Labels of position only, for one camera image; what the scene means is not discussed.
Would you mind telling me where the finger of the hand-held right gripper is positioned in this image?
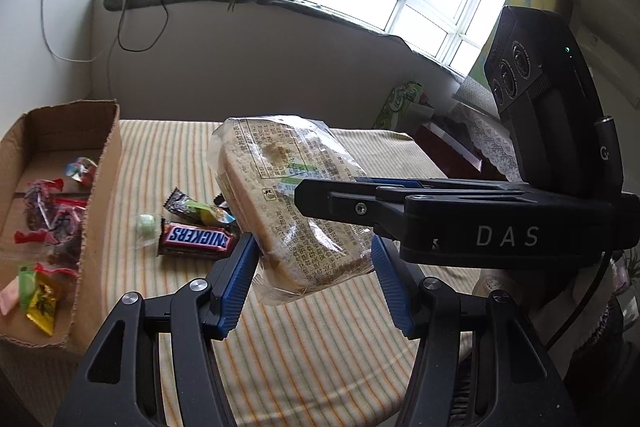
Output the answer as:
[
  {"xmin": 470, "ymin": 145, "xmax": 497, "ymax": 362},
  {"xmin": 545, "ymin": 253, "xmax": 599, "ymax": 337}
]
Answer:
[
  {"xmin": 294, "ymin": 178, "xmax": 411, "ymax": 241},
  {"xmin": 356, "ymin": 176, "xmax": 532, "ymax": 202}
]

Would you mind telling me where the dark wooden cabinet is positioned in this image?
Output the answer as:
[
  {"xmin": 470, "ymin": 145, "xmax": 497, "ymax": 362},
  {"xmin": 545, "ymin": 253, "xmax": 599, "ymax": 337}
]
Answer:
[{"xmin": 415, "ymin": 117, "xmax": 483, "ymax": 168}]

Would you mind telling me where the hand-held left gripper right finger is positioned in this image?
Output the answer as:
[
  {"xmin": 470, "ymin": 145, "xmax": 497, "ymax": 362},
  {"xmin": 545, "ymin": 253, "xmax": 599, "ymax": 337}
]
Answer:
[{"xmin": 371, "ymin": 236, "xmax": 583, "ymax": 427}]

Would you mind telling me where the black cable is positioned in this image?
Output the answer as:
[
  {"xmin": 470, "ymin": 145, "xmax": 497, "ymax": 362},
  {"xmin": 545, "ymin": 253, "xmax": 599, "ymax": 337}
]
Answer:
[{"xmin": 117, "ymin": 0, "xmax": 168, "ymax": 52}]

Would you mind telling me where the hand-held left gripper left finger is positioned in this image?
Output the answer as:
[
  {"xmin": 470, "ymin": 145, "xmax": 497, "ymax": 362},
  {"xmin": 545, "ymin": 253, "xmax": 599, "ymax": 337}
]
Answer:
[{"xmin": 52, "ymin": 231, "xmax": 261, "ymax": 427}]

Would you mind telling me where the yellow candy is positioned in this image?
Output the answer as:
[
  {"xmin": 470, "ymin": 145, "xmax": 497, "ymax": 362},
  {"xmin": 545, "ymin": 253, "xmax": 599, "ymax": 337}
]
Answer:
[{"xmin": 26, "ymin": 271, "xmax": 63, "ymax": 337}]

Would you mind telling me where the cardboard box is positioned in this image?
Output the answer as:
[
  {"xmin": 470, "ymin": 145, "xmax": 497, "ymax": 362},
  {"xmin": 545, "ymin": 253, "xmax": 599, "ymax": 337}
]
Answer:
[{"xmin": 0, "ymin": 99, "xmax": 122, "ymax": 355}]

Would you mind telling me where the small shiny candy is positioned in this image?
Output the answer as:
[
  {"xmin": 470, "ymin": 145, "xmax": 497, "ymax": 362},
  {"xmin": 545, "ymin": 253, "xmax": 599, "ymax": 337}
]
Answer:
[{"xmin": 65, "ymin": 157, "xmax": 98, "ymax": 185}]

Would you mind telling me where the white lace cloth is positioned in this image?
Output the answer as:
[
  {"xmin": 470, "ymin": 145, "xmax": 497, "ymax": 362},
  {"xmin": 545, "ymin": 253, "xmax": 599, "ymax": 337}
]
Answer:
[{"xmin": 452, "ymin": 77, "xmax": 523, "ymax": 182}]

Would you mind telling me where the pale green round candy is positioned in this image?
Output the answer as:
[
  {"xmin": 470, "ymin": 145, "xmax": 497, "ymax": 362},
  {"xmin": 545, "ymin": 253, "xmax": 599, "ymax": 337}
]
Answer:
[{"xmin": 136, "ymin": 213, "xmax": 158, "ymax": 242}]

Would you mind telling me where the green printed bag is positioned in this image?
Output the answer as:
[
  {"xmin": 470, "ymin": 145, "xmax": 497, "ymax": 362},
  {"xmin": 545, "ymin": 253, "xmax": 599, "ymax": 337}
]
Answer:
[{"xmin": 372, "ymin": 81, "xmax": 436, "ymax": 130}]

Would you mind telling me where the sliced bread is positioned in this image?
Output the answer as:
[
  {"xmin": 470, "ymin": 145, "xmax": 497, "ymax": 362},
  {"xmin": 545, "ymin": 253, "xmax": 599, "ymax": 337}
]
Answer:
[{"xmin": 210, "ymin": 114, "xmax": 376, "ymax": 306}]

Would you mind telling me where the black wrapped candy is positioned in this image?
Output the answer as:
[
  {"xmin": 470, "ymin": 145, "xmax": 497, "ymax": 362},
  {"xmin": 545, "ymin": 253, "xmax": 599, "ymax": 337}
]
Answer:
[{"xmin": 164, "ymin": 188, "xmax": 238, "ymax": 228}]

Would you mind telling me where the striped tablecloth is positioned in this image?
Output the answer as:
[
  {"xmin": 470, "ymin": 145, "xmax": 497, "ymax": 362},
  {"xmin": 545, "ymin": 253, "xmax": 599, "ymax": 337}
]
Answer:
[{"xmin": 0, "ymin": 119, "xmax": 501, "ymax": 427}]

